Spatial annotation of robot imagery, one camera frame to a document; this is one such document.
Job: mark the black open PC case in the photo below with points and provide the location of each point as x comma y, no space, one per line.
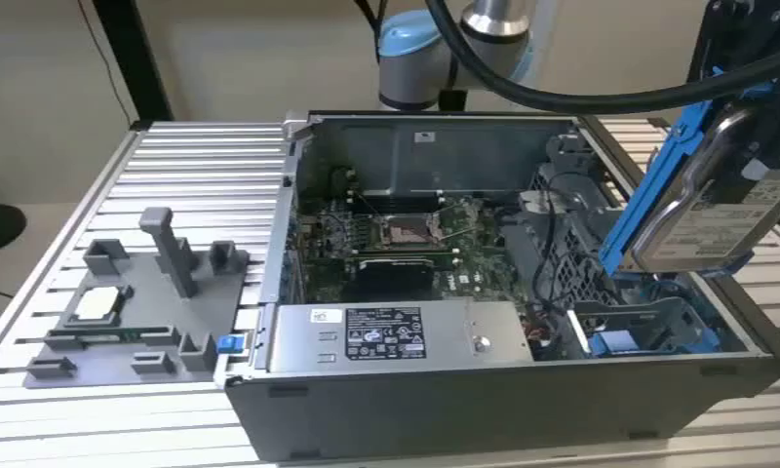
469,419

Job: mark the black upright post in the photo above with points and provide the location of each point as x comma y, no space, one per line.
134,63

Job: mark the black graphics card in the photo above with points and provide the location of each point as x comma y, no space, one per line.
394,280

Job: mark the black RAM slots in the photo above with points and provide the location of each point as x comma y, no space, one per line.
397,201

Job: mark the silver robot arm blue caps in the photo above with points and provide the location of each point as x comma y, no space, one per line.
417,73

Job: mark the silver CPU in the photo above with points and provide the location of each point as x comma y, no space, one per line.
99,303

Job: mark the silver power supply unit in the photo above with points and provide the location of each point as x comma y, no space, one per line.
299,336

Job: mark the grey disk bay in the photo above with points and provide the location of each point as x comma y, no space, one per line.
650,317

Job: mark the green motherboard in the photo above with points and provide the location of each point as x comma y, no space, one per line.
482,263

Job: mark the hard disk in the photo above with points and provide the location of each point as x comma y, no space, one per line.
702,229

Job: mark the CPU socket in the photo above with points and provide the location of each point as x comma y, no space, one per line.
406,229

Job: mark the grey disk cage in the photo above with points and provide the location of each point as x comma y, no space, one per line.
560,234

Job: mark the grey parts rack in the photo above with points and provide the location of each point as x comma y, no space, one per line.
143,292

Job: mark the green RAM stick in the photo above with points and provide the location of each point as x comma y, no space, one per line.
137,333

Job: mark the blue case latch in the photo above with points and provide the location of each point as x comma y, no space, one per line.
231,343

